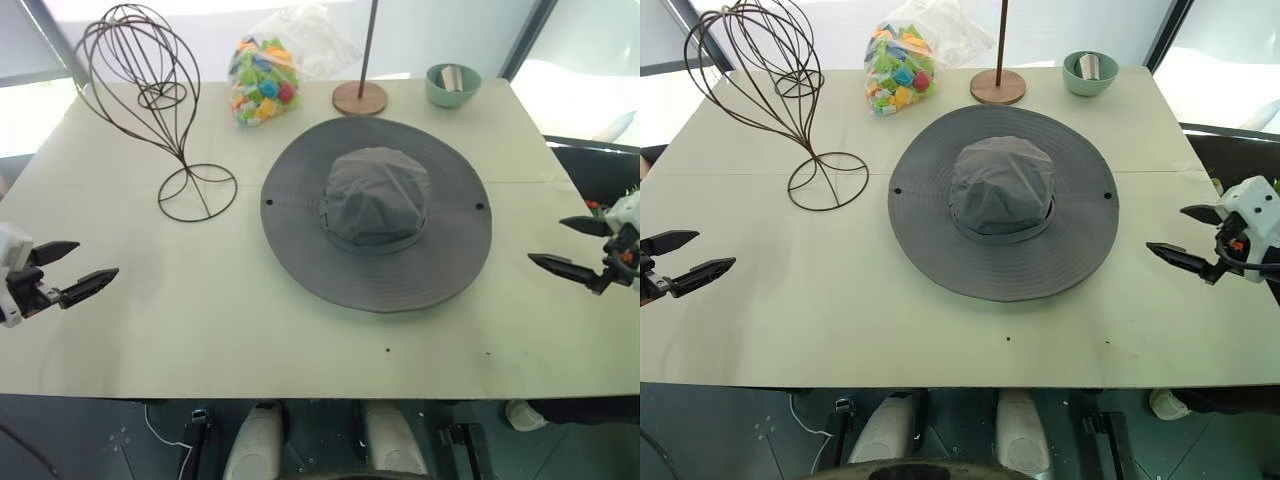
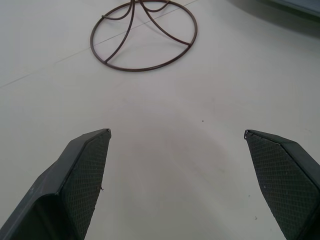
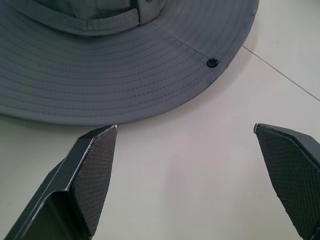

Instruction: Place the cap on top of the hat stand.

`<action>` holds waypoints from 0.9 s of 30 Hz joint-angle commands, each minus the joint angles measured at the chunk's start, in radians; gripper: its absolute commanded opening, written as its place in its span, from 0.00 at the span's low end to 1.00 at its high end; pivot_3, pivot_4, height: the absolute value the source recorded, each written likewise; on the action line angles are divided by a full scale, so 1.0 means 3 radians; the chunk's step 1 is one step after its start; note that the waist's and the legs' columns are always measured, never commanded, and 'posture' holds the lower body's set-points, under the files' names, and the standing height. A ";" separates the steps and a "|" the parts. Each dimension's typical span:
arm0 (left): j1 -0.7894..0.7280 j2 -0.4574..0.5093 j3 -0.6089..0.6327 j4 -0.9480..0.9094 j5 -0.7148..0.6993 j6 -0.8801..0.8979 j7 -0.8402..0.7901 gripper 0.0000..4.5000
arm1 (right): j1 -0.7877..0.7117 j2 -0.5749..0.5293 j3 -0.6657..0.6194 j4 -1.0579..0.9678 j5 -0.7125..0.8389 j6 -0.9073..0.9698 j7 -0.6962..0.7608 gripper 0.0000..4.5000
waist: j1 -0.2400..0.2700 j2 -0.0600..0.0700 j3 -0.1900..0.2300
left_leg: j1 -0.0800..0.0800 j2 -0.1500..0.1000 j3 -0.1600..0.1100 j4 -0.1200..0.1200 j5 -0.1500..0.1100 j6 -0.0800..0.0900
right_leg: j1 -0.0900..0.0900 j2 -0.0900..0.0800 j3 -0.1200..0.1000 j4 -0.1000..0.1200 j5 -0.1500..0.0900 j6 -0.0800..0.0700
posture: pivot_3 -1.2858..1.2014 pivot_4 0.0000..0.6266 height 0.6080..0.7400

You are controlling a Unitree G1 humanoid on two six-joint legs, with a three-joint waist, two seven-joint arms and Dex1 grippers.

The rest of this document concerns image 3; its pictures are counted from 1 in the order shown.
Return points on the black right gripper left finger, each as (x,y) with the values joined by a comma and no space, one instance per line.
(82,185)

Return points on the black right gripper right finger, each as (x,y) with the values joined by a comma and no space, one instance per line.
(295,170)

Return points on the grey wide-brim bucket hat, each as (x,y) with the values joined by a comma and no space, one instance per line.
(105,75)

